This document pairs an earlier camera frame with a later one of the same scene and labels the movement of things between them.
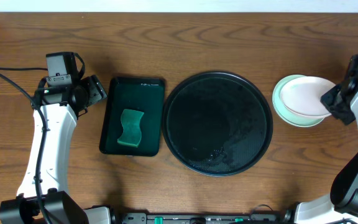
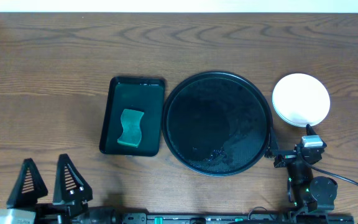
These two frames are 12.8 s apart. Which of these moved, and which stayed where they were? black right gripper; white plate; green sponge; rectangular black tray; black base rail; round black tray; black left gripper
Moved: black left gripper; white plate; black right gripper
Stayed: round black tray; black base rail; green sponge; rectangular black tray
